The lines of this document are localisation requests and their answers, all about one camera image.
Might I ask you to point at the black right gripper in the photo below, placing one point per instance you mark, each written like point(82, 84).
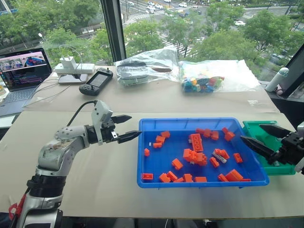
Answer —
point(293, 148)

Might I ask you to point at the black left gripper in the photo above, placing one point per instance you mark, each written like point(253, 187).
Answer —
point(108, 135)

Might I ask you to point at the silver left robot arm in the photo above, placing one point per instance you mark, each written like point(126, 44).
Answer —
point(59, 147)

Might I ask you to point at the red clip on arm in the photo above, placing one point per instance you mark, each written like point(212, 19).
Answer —
point(16, 209)

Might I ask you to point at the green plastic tray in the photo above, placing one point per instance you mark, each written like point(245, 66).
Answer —
point(253, 129)

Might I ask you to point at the bag of multicoloured bricks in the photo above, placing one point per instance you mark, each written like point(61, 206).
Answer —
point(204, 80)

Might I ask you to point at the small orange building block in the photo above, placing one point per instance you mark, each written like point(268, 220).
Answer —
point(228, 135)
point(215, 135)
point(222, 178)
point(147, 176)
point(179, 180)
point(203, 132)
point(177, 164)
point(165, 134)
point(222, 153)
point(147, 152)
point(164, 177)
point(157, 145)
point(238, 158)
point(187, 178)
point(160, 139)
point(214, 162)
point(201, 179)
point(172, 175)

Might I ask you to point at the beige cardboard sheet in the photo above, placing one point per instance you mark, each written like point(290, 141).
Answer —
point(99, 180)
point(154, 99)

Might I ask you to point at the red plastic part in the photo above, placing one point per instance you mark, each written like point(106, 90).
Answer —
point(246, 180)

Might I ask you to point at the orange sloped building block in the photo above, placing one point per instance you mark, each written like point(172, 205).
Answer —
point(234, 175)

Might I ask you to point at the blue plastic tray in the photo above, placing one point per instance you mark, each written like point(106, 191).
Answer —
point(166, 164)

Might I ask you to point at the black handheld controller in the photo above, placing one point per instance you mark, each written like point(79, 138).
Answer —
point(97, 80)

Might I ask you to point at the white bottle with green cap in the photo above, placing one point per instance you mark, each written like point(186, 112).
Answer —
point(276, 79)

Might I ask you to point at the clear bag with dark items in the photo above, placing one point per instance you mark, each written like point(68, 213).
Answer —
point(142, 69)

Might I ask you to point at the black monitor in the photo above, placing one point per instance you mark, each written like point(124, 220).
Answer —
point(295, 73)

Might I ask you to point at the upside-down orange plastic toy brick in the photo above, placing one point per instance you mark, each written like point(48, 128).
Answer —
point(196, 142)

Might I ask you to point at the white power strip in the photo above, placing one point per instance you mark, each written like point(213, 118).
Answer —
point(83, 68)

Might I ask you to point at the orange plastic toy bricks cluster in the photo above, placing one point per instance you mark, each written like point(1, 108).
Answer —
point(196, 157)

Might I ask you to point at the white charger plug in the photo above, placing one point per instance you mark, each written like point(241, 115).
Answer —
point(68, 62)

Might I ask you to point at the open laptop computer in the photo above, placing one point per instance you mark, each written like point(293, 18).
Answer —
point(22, 71)

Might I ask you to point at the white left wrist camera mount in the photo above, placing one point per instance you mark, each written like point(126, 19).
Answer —
point(101, 111)

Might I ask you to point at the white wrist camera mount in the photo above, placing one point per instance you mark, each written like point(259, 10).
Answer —
point(301, 129)
point(101, 111)

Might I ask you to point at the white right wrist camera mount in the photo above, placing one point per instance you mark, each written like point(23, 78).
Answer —
point(301, 129)

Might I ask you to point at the black window frame post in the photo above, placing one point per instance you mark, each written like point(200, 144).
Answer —
point(114, 31)

